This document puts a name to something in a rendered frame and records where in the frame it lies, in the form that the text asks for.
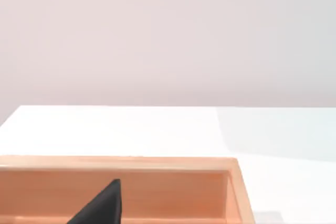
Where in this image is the shallow salmon-coloured box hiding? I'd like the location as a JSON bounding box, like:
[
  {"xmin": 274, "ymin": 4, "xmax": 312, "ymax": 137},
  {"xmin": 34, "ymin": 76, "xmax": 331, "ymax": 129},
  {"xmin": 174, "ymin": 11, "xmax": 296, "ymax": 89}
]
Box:
[{"xmin": 0, "ymin": 155, "xmax": 256, "ymax": 224}]

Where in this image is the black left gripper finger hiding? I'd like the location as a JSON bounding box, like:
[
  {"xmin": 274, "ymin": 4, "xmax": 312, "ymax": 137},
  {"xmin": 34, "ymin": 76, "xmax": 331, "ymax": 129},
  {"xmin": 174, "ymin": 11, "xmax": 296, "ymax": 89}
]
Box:
[{"xmin": 66, "ymin": 178, "xmax": 123, "ymax": 224}]

